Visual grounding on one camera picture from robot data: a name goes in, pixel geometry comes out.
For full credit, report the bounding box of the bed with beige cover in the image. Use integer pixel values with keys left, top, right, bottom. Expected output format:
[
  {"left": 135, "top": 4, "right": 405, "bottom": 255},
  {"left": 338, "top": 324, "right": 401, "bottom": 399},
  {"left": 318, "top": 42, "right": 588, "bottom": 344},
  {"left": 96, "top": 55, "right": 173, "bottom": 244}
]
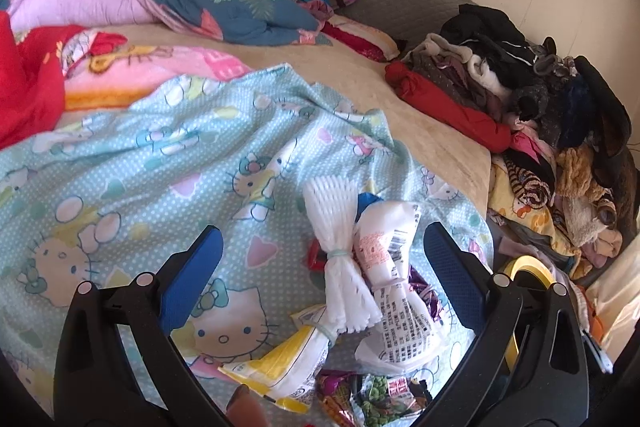
[{"left": 15, "top": 22, "right": 493, "bottom": 208}]

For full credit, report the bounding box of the white barcode plastic package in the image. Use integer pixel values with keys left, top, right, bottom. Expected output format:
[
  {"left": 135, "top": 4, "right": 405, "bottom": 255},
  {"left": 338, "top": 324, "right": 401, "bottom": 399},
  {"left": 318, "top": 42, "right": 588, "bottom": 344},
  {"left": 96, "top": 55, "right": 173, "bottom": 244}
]
[{"left": 352, "top": 199, "right": 451, "bottom": 370}]

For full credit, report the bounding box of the green dark snack wrapper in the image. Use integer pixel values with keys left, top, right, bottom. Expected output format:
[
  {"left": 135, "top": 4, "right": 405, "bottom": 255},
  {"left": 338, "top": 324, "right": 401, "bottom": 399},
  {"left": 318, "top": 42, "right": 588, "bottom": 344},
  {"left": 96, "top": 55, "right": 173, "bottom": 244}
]
[{"left": 350, "top": 374, "right": 433, "bottom": 427}]

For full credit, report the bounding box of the pale cream bag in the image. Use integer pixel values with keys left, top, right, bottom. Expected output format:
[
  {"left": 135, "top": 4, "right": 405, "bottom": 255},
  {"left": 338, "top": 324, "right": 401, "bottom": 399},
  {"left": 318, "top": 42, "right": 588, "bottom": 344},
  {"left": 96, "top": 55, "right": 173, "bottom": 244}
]
[{"left": 585, "top": 252, "right": 640, "bottom": 348}]

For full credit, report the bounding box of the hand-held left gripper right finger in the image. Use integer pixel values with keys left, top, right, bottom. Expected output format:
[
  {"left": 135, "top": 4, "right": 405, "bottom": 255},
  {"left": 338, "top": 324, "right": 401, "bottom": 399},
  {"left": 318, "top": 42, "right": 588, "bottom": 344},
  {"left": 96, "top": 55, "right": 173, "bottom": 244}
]
[{"left": 422, "top": 222, "right": 591, "bottom": 427}]

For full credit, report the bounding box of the purple orange snack wrapper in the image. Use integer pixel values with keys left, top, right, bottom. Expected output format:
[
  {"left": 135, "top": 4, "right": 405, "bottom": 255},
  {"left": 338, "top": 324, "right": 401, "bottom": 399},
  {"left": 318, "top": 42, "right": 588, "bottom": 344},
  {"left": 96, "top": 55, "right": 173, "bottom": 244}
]
[{"left": 315, "top": 369, "right": 361, "bottom": 427}]

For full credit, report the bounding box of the red folded garment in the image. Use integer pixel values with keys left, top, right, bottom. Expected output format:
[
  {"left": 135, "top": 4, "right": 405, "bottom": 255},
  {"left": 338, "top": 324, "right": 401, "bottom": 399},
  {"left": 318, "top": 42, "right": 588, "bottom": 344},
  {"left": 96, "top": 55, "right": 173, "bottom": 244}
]
[{"left": 385, "top": 61, "right": 513, "bottom": 154}]

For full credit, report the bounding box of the small red wrapper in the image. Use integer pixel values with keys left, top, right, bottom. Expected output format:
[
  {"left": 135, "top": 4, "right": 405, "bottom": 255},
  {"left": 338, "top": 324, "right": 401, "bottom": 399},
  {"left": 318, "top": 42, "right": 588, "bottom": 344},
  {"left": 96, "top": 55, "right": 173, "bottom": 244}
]
[{"left": 306, "top": 239, "right": 328, "bottom": 273}]

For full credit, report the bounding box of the yellow white snack wrapper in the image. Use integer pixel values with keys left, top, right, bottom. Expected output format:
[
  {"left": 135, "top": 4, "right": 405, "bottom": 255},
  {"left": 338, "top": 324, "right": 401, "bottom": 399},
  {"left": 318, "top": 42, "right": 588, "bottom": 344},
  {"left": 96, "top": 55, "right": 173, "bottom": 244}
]
[{"left": 217, "top": 304, "right": 333, "bottom": 413}]

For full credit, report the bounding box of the white foam fruit net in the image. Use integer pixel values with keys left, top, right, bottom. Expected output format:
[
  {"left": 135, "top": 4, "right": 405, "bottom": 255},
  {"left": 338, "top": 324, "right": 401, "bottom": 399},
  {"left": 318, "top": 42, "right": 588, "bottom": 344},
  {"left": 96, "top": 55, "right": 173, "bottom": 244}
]
[{"left": 301, "top": 174, "right": 383, "bottom": 335}]

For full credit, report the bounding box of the pile of mixed clothes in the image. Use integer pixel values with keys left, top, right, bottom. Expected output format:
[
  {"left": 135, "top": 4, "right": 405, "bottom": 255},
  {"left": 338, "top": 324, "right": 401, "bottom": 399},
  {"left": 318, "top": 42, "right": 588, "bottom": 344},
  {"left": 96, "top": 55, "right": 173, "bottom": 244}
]
[{"left": 385, "top": 4, "right": 633, "bottom": 278}]

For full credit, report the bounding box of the purple foil wrapper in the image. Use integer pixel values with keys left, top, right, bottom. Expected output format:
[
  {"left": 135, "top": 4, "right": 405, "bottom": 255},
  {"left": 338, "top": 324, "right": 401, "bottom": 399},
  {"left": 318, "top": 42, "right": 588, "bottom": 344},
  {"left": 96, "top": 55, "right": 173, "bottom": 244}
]
[{"left": 407, "top": 264, "right": 443, "bottom": 323}]

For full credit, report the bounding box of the light blue cartoon cat sheet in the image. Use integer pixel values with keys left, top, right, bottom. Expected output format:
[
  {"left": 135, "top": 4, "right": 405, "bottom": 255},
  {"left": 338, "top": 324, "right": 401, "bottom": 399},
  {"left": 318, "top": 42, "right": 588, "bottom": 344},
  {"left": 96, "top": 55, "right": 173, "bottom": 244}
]
[{"left": 0, "top": 63, "right": 496, "bottom": 427}]

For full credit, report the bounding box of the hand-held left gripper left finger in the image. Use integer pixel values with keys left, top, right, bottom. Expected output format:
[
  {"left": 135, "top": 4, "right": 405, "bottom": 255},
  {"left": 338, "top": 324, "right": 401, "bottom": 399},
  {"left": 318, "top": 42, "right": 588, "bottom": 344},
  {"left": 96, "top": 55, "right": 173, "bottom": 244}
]
[{"left": 52, "top": 226, "right": 236, "bottom": 427}]

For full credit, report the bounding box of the yellow cartoon blanket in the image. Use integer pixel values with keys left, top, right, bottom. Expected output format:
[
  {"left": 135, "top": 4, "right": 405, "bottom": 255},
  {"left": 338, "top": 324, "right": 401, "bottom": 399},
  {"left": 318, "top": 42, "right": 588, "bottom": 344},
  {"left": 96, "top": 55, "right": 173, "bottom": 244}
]
[{"left": 487, "top": 157, "right": 581, "bottom": 258}]

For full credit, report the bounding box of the red printed cloth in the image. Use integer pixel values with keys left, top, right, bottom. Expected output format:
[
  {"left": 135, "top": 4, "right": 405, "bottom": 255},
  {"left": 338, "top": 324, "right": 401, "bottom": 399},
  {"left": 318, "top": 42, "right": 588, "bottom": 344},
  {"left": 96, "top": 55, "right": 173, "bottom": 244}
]
[{"left": 0, "top": 12, "right": 128, "bottom": 150}]

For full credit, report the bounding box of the pink cartoon blanket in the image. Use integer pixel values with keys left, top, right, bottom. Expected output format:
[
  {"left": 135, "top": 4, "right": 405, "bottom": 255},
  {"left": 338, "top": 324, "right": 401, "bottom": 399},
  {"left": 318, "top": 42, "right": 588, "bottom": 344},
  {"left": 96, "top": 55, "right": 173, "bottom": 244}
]
[{"left": 60, "top": 29, "right": 253, "bottom": 112}]

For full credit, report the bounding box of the red and white pillow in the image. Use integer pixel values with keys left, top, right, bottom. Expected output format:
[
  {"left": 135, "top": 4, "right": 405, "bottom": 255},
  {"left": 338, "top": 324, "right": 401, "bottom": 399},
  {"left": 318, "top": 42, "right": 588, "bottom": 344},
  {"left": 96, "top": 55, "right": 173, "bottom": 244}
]
[{"left": 320, "top": 14, "right": 401, "bottom": 62}]

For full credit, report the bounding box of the person's left hand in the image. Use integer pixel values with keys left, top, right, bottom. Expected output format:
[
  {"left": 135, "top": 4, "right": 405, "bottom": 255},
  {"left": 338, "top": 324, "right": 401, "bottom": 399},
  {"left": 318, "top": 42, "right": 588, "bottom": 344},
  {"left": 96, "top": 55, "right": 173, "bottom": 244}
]
[{"left": 226, "top": 384, "right": 267, "bottom": 427}]

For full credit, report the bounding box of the yellow rimmed black trash bin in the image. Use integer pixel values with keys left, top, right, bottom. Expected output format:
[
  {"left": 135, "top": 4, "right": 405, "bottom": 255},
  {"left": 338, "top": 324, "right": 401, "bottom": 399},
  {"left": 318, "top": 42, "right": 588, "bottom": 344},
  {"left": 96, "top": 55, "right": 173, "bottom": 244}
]
[{"left": 492, "top": 255, "right": 558, "bottom": 373}]

